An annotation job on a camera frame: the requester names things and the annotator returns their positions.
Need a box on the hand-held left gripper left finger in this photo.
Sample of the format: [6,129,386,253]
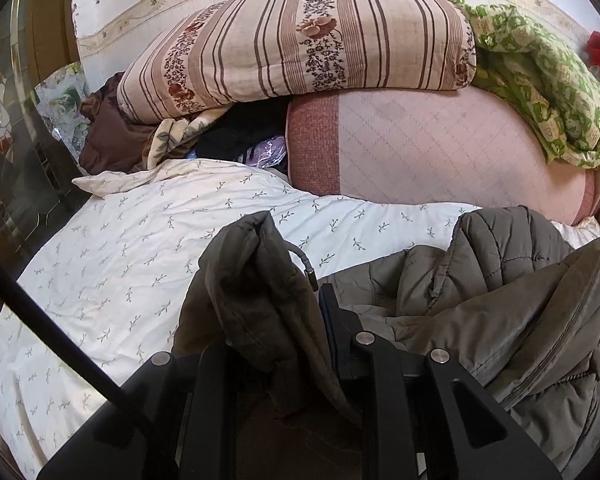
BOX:
[37,340,241,480]

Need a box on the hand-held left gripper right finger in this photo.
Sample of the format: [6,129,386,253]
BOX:
[320,284,563,480]

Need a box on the olive hooded quilted jacket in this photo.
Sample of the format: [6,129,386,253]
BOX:
[172,205,600,480]

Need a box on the white leaf-print bed sheet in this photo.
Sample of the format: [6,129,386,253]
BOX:
[0,157,600,480]

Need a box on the purple plastic bag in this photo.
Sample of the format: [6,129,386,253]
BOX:
[240,136,288,171]

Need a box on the black rod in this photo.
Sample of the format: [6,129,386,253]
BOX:
[0,245,153,436]

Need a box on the pink quilted pillow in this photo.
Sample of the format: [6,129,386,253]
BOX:
[286,85,600,226]

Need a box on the black cloth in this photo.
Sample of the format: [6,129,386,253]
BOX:
[192,97,291,163]

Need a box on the cream floral cloth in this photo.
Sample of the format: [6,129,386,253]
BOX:
[146,110,216,171]

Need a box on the striped floral pillow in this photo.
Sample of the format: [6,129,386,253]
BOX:
[116,0,478,126]

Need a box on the brown cloth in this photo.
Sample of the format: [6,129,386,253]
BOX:
[78,72,156,176]

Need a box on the green patterned blanket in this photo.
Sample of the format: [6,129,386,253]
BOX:
[432,0,600,170]

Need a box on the floral plastic wrap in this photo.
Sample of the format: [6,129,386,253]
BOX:
[32,60,96,161]

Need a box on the glass cabinet door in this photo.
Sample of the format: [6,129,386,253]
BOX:
[0,0,81,256]

